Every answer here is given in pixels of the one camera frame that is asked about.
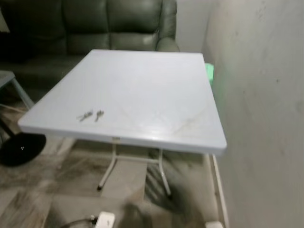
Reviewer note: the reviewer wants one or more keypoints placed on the white folding table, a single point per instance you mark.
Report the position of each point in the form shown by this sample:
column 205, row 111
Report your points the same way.
column 142, row 90

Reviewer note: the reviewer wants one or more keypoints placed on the single silver key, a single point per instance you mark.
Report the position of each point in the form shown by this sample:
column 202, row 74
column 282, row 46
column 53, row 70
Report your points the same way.
column 99, row 115

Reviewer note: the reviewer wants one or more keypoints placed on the silver key bunch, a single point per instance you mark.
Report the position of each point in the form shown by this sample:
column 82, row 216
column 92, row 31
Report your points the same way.
column 85, row 116

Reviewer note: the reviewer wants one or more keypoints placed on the white power strip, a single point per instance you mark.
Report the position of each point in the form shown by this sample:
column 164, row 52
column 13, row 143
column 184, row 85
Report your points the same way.
column 105, row 220

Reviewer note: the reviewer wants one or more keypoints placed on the dark green leather sofa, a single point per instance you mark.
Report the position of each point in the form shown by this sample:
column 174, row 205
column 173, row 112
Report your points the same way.
column 95, row 23

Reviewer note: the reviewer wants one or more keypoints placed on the black round base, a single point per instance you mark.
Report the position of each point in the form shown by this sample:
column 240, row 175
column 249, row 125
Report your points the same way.
column 21, row 149

